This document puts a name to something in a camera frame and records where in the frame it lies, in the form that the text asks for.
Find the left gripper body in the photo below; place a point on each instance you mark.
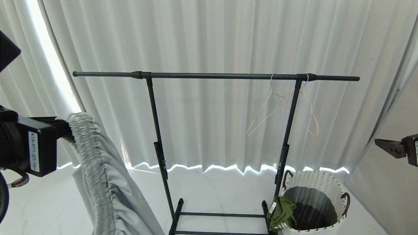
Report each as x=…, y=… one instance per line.
x=19, y=147

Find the white laundry basket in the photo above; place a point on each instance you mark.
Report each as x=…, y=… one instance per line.
x=323, y=182

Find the green garment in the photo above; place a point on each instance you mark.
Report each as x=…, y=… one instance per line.
x=282, y=212

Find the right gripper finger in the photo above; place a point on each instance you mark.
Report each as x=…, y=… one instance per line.
x=390, y=146

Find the white curtain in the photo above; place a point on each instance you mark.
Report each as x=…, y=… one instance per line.
x=212, y=39
x=19, y=91

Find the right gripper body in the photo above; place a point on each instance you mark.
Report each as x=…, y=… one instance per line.
x=411, y=150

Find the black clothes rack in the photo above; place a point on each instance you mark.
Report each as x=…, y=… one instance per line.
x=212, y=76

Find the pink clothes hanger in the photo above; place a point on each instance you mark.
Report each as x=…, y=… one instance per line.
x=312, y=112
x=258, y=114

